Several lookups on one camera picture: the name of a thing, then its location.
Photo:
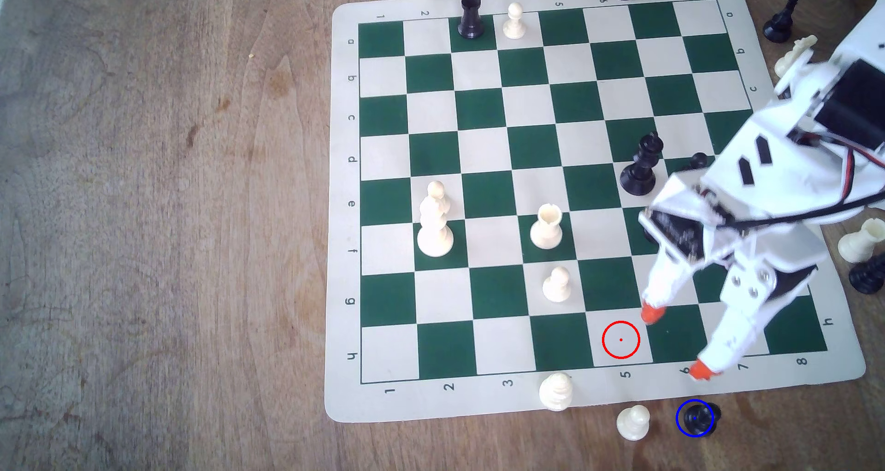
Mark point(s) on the white pawn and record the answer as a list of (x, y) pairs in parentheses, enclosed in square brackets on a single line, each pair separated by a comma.
[(633, 423), (514, 23), (556, 286)]

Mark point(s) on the black pawn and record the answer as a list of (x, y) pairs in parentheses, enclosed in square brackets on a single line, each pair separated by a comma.
[(699, 160), (700, 418)]

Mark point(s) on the black camera circuit board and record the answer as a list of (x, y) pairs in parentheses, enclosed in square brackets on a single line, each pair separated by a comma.
[(681, 232)]

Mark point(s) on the green and cream chess mat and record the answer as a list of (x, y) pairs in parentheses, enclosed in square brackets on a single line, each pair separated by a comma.
[(484, 146)]

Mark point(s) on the black rook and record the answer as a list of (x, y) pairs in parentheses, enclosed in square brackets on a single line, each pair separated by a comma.
[(471, 19)]

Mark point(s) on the white ribbed chess piece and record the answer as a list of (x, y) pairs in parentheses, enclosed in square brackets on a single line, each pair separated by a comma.
[(556, 392)]

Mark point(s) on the white knight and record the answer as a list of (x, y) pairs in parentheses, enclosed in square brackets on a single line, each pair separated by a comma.
[(794, 55)]

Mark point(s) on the white rook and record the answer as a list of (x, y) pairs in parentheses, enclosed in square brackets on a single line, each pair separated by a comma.
[(546, 230), (859, 243)]

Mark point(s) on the black bishop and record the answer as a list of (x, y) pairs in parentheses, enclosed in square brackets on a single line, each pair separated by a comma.
[(779, 26)]

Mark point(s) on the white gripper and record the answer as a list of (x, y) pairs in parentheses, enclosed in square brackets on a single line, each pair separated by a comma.
[(749, 283)]

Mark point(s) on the black king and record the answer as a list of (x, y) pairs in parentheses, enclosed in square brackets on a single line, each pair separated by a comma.
[(639, 170)]

